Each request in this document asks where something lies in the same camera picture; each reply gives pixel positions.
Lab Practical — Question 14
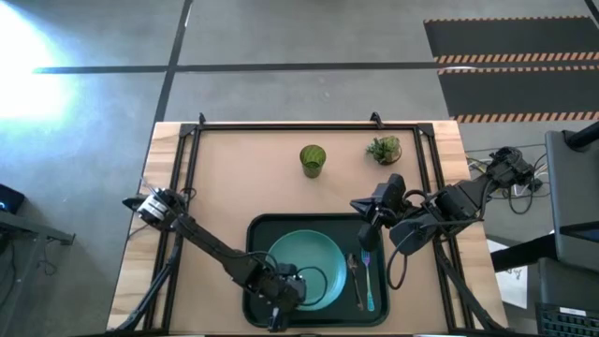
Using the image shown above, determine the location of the grey metal cabinet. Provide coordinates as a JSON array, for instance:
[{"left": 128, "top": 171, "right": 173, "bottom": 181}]
[{"left": 545, "top": 129, "right": 599, "bottom": 273}]

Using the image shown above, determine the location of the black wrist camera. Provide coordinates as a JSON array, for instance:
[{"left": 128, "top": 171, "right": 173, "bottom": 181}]
[
  {"left": 275, "top": 262, "right": 299, "bottom": 279},
  {"left": 376, "top": 173, "right": 407, "bottom": 207}
]

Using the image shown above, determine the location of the black mat orange-striped edge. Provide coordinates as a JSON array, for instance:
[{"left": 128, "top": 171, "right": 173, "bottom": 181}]
[
  {"left": 423, "top": 15, "right": 599, "bottom": 66},
  {"left": 437, "top": 65, "right": 599, "bottom": 125}
]

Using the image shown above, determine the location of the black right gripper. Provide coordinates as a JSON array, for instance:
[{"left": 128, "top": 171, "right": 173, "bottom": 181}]
[{"left": 349, "top": 195, "right": 414, "bottom": 253}]

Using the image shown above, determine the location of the grey metal stand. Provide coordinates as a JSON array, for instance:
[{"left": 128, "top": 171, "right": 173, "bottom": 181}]
[{"left": 0, "top": 210, "right": 77, "bottom": 324}]

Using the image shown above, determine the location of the small potted succulent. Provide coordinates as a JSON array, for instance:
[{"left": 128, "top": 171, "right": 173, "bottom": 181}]
[{"left": 365, "top": 135, "right": 403, "bottom": 167}]

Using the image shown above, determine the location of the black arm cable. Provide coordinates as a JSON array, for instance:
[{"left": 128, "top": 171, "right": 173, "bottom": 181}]
[
  {"left": 294, "top": 265, "right": 329, "bottom": 308},
  {"left": 386, "top": 227, "right": 425, "bottom": 291}
]

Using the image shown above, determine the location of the dark metal spoon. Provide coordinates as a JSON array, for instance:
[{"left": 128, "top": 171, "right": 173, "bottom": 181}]
[{"left": 345, "top": 252, "right": 365, "bottom": 312}]

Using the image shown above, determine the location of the tan table mat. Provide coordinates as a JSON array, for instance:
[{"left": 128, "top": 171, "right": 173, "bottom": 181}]
[{"left": 168, "top": 128, "right": 451, "bottom": 335}]

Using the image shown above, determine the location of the black flat beam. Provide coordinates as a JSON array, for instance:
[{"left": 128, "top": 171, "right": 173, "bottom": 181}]
[{"left": 489, "top": 232, "right": 558, "bottom": 273}]

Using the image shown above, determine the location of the black round tube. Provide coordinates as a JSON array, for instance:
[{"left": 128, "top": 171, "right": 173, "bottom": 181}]
[{"left": 562, "top": 120, "right": 599, "bottom": 152}]

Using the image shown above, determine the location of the black device blue light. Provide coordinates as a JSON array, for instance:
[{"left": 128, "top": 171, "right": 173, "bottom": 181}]
[{"left": 0, "top": 183, "right": 26, "bottom": 215}]

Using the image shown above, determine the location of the dark green plastic tray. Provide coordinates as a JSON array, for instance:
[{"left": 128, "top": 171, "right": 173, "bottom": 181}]
[{"left": 241, "top": 212, "right": 390, "bottom": 329}]

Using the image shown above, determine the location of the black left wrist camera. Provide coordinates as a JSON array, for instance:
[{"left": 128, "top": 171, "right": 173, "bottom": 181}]
[{"left": 275, "top": 262, "right": 299, "bottom": 279}]

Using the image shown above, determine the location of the black plastic crate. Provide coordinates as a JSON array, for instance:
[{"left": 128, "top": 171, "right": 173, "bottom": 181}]
[{"left": 534, "top": 301, "right": 599, "bottom": 337}]

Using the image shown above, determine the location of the iridescent metal fork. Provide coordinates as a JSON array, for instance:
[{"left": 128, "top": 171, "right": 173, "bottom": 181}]
[{"left": 359, "top": 248, "right": 376, "bottom": 313}]

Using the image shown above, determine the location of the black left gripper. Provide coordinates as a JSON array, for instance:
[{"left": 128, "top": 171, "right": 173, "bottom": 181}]
[{"left": 257, "top": 273, "right": 310, "bottom": 333}]

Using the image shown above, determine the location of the teal round plate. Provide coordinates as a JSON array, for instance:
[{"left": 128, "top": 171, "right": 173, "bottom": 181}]
[{"left": 266, "top": 228, "right": 348, "bottom": 313}]

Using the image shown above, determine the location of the green patterned cup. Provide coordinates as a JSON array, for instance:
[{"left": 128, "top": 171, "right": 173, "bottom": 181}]
[{"left": 299, "top": 143, "right": 328, "bottom": 180}]

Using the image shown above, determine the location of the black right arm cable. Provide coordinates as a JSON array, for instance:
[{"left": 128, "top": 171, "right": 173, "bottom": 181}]
[{"left": 386, "top": 227, "right": 425, "bottom": 291}]

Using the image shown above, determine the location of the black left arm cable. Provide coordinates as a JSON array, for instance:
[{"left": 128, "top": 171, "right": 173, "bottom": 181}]
[{"left": 294, "top": 265, "right": 329, "bottom": 308}]

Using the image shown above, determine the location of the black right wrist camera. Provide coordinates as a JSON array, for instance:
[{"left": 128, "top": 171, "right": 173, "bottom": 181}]
[{"left": 376, "top": 173, "right": 407, "bottom": 207}]

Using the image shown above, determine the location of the black floor cable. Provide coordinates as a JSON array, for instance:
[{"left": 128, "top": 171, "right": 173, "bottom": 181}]
[{"left": 507, "top": 184, "right": 535, "bottom": 216}]

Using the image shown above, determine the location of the white paper sheet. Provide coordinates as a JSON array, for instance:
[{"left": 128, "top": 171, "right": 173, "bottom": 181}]
[{"left": 486, "top": 238, "right": 529, "bottom": 310}]

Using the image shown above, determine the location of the grey low box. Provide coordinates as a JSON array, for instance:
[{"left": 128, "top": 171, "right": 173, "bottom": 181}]
[{"left": 536, "top": 256, "right": 599, "bottom": 313}]

